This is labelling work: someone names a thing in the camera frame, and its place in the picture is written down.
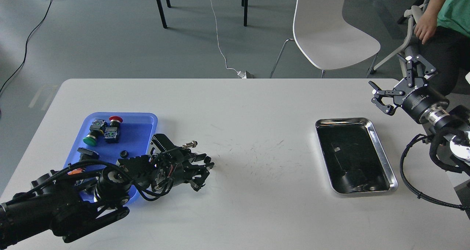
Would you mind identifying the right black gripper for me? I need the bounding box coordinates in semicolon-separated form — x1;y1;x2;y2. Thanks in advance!
368;45;450;125

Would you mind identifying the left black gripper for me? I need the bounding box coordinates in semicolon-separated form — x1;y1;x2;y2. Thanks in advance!
149;149;215;193

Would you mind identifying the small black gear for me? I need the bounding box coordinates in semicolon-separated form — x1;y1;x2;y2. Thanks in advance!
119;150;129;159

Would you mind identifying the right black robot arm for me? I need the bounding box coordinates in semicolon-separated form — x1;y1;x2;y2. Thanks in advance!
369;55;469;174

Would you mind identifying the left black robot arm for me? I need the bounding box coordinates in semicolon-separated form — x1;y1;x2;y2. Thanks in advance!
1;148;214;250

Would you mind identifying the person's hand on armrest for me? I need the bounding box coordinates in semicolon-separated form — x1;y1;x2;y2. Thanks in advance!
414;11;438;44

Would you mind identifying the grey office chair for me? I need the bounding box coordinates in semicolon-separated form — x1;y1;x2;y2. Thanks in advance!
366;0;430;77

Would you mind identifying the person in green shirt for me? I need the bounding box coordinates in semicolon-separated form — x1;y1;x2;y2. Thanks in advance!
420;0;470;96

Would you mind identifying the blue plastic tray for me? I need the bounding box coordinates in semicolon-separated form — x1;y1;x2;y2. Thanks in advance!
63;112;158;203

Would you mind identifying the white plastic chair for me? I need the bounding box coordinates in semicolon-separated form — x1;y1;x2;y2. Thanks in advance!
292;0;380;74

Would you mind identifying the silver metal tray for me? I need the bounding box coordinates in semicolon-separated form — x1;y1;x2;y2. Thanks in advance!
315;117;398;197

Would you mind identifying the black table leg right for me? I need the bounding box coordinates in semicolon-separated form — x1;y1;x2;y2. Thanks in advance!
241;0;248;26

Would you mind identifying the black table leg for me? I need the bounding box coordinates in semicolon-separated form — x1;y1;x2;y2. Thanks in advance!
241;0;248;26
156;0;171;29

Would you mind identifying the black table leg left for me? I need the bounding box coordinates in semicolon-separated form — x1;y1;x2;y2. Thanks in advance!
156;0;171;29

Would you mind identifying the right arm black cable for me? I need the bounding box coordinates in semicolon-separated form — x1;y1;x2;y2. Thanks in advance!
399;133;470;211

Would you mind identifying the red push button switch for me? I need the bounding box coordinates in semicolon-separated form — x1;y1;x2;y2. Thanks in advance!
104;116;123;144

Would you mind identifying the white cable on floor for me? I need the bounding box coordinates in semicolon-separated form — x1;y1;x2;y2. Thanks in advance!
209;0;254;79

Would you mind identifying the green push button switch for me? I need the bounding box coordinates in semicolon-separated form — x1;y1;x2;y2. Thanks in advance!
83;119;108;146

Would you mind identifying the black selector switch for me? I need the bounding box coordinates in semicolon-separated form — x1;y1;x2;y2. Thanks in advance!
77;147;99;162

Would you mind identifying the orange green switch block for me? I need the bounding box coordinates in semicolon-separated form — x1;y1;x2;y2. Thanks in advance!
68;168;83;175

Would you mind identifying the black floor cable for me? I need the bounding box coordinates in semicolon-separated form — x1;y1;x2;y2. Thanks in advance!
0;0;54;93

